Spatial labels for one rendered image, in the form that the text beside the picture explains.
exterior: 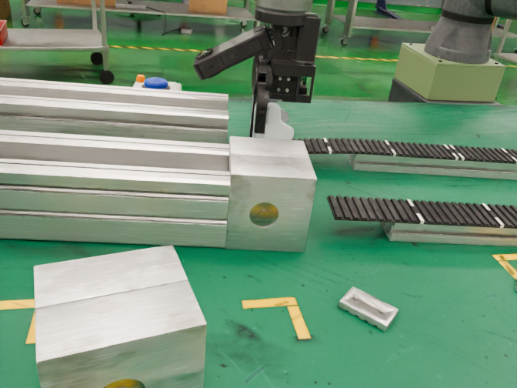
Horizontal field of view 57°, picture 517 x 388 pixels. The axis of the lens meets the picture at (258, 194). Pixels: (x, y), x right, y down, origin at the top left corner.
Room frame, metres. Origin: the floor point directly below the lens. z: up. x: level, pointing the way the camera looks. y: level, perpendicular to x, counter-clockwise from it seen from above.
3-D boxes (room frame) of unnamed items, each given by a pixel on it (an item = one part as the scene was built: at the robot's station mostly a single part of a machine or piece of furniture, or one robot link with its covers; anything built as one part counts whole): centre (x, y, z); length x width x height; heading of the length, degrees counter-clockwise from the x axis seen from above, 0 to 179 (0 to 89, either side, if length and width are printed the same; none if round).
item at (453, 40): (1.20, -0.44, 0.92); 0.15 x 0.15 x 0.10
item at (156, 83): (0.79, 0.19, 0.84); 0.04 x 0.04 x 0.02
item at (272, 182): (0.50, -0.01, 0.83); 0.12 x 0.09 x 0.10; 7
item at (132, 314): (0.25, 0.09, 0.83); 0.11 x 0.10 x 0.10; 26
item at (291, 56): (0.68, -0.01, 0.94); 0.09 x 0.08 x 0.12; 97
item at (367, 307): (0.36, -0.12, 0.78); 0.05 x 0.03 x 0.01; 57
